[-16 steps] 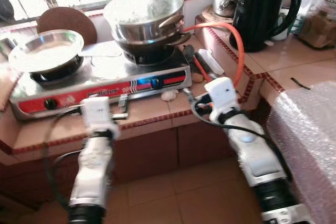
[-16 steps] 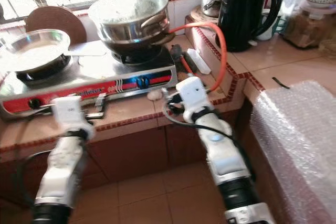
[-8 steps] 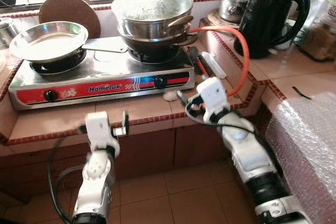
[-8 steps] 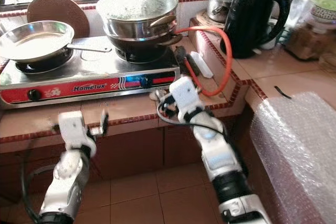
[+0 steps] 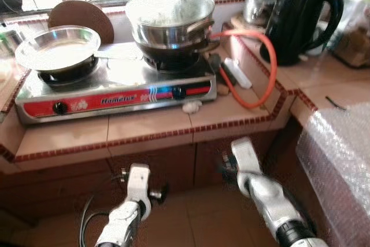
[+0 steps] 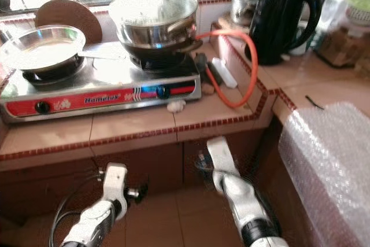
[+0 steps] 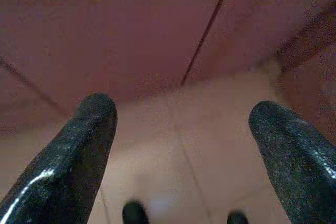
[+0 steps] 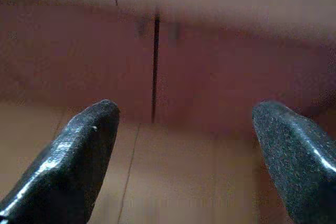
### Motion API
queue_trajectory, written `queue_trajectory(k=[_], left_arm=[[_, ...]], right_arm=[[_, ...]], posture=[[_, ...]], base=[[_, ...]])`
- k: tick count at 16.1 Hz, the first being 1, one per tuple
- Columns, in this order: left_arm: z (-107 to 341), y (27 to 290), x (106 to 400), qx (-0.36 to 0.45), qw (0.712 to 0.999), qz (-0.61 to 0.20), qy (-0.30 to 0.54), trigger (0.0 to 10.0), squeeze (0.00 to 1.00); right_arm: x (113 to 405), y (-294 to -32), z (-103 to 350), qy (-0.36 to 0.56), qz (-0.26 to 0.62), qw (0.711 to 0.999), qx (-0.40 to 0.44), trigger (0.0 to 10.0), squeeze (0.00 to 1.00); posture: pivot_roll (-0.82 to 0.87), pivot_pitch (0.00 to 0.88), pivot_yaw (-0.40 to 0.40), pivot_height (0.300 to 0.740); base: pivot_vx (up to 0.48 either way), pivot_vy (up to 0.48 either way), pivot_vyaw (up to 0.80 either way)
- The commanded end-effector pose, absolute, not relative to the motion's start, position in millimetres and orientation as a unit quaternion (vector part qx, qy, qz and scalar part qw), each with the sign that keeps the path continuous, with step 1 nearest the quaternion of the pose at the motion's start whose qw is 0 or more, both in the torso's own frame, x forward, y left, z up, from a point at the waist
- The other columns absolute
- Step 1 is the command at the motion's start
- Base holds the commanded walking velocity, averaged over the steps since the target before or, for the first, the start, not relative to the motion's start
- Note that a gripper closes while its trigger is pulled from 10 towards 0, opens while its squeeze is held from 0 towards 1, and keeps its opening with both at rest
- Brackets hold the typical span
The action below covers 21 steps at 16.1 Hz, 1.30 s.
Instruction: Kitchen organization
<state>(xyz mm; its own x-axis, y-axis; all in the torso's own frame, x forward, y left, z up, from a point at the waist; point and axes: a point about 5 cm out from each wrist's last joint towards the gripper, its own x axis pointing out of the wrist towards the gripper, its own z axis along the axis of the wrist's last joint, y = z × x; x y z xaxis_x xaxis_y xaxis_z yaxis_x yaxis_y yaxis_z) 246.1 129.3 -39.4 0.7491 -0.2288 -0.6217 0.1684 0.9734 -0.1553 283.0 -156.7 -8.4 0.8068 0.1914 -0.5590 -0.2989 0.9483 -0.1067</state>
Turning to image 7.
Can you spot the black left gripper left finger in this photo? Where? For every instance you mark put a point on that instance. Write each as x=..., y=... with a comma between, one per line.
x=65, y=161

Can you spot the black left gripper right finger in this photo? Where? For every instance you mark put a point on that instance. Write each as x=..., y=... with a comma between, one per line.
x=296, y=161

